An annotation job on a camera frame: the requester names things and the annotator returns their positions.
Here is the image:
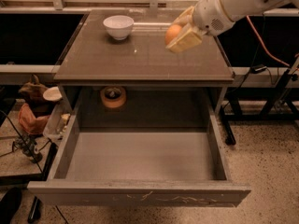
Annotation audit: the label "clear plastic bin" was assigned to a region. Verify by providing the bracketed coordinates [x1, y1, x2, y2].
[43, 104, 70, 143]

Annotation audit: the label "orange cable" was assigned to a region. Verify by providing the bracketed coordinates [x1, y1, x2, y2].
[246, 15, 292, 68]

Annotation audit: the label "white ceramic bowl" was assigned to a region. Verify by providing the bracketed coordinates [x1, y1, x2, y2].
[103, 15, 134, 40]

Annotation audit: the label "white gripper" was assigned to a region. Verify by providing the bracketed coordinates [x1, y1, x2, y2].
[165, 0, 235, 53]

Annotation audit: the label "grey cabinet with top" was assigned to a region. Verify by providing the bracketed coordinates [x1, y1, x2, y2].
[54, 10, 233, 128]

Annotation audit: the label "tan tape roll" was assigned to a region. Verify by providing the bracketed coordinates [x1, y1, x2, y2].
[100, 86, 126, 108]

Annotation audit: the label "small white dish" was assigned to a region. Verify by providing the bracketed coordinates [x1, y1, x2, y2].
[43, 87, 62, 102]

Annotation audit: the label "black clamp tool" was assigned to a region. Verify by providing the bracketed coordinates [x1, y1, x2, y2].
[13, 135, 43, 163]

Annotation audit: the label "open grey drawer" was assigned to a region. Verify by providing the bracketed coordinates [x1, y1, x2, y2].
[28, 88, 250, 207]

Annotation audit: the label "orange fruit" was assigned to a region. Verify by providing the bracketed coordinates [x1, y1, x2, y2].
[164, 24, 182, 45]

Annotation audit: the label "black stand legs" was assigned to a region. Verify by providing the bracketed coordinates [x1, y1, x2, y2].
[220, 58, 299, 146]

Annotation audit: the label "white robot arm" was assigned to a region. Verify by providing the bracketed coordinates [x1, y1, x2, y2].
[166, 0, 299, 53]

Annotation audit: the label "black power adapter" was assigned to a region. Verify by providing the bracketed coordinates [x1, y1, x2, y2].
[250, 64, 267, 74]

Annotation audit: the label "brown and orange cloth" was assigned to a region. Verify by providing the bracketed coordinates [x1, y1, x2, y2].
[18, 75, 52, 135]

